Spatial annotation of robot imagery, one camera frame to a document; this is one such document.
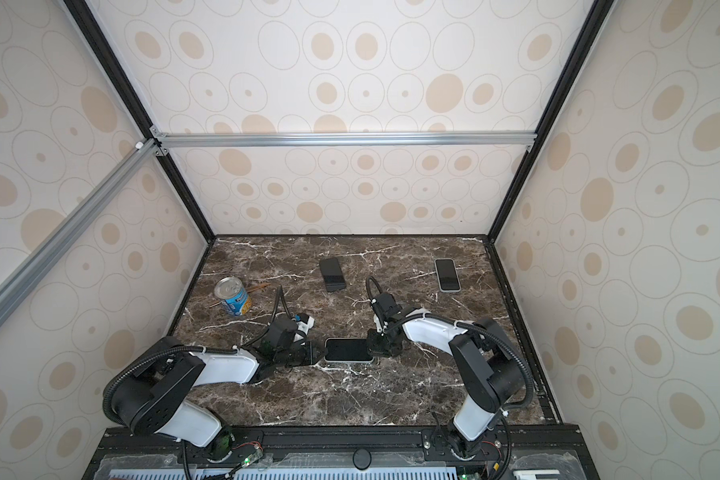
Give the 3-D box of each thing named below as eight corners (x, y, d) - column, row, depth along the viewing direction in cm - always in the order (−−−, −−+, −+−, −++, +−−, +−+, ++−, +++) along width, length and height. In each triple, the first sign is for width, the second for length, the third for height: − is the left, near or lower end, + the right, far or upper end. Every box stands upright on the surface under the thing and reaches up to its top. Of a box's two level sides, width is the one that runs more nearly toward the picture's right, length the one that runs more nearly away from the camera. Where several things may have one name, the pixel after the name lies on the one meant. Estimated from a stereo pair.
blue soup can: (224, 317, 99) (209, 297, 90) (231, 297, 104) (218, 276, 95) (248, 317, 99) (235, 297, 90) (253, 297, 104) (242, 276, 95)
